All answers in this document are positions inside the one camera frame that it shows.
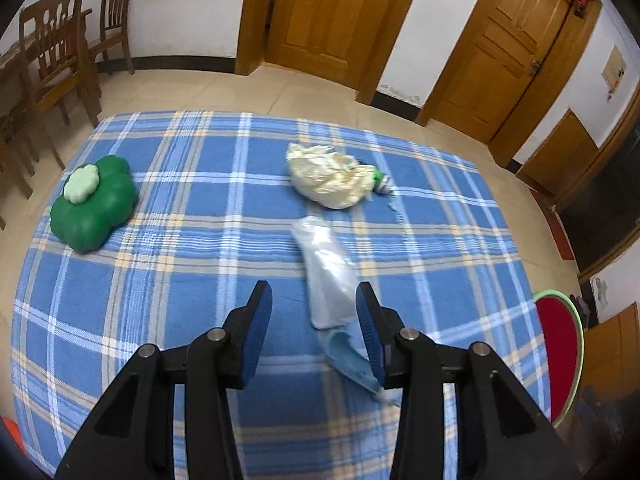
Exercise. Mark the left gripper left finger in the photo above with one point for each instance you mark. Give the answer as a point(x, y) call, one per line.
point(253, 328)

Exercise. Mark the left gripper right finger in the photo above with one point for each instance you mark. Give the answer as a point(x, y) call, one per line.
point(373, 329)

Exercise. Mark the blue plastic wrapper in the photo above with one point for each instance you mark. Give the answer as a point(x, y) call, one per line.
point(352, 365)

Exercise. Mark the clear plastic bag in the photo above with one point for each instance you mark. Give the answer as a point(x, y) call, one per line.
point(330, 274)

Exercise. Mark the blue plaid tablecloth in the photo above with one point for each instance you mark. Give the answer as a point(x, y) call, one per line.
point(214, 215)

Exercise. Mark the small green white wrapper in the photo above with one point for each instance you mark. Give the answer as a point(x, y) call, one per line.
point(383, 184)

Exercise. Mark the far crumpled cream paper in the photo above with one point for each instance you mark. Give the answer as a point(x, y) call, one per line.
point(327, 177)

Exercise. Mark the green flower-shaped container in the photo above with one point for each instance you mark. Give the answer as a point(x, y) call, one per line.
point(96, 199)

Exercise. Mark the low wooden cabinet door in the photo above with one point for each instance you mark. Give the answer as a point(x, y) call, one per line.
point(561, 159)

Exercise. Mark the orange plastic basket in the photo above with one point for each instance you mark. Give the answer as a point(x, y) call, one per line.
point(14, 431)

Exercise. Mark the foreground wooden chair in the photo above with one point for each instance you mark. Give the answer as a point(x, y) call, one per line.
point(9, 164)

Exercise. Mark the left wooden door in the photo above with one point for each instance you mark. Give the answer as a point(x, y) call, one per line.
point(331, 39)

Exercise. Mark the near wooden chair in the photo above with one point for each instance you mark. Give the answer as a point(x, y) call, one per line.
point(55, 60)

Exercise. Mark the right wooden door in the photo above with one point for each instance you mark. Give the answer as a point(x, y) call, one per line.
point(507, 52)

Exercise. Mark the wooden dining table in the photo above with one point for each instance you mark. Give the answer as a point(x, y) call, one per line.
point(30, 70)

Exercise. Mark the far wooden chair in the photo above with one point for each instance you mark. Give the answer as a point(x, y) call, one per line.
point(113, 31)

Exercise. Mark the wall electrical panel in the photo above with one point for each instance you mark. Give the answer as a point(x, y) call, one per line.
point(614, 70)

